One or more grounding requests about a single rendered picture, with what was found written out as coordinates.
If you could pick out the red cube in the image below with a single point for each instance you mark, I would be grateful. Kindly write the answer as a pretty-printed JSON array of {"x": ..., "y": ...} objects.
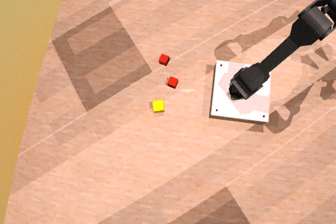
[
  {"x": 164, "y": 59},
  {"x": 172, "y": 82}
]

